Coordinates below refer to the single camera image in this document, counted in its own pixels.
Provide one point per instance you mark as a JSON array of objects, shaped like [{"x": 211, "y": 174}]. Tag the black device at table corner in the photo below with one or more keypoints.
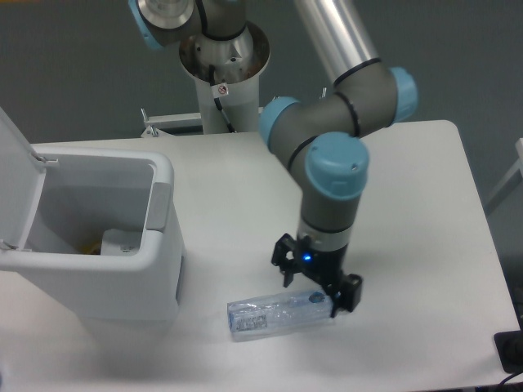
[{"x": 509, "y": 347}]

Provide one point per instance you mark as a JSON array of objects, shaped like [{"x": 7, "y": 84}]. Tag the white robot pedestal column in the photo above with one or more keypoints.
[{"x": 226, "y": 76}]

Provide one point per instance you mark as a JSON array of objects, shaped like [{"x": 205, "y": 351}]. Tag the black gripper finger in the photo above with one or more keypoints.
[
  {"x": 345, "y": 293},
  {"x": 287, "y": 256}
]

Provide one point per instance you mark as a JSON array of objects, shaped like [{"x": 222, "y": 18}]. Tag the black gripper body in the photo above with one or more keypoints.
[{"x": 321, "y": 264}]

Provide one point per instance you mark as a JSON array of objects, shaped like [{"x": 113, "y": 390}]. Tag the clear plastic water bottle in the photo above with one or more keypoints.
[{"x": 278, "y": 314}]

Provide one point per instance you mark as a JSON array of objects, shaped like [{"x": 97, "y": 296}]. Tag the yellow trash in bin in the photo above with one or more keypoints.
[{"x": 91, "y": 249}]

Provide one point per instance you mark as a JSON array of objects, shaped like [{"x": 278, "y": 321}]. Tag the white trash can lid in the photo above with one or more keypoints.
[{"x": 23, "y": 172}]

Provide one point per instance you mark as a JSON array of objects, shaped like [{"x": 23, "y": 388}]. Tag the white paper carton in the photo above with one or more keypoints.
[{"x": 116, "y": 242}]

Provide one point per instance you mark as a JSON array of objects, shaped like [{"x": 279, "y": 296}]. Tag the white plastic trash can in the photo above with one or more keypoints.
[{"x": 89, "y": 192}]

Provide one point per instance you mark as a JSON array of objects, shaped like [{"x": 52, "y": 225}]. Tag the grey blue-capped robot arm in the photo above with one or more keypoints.
[{"x": 320, "y": 145}]

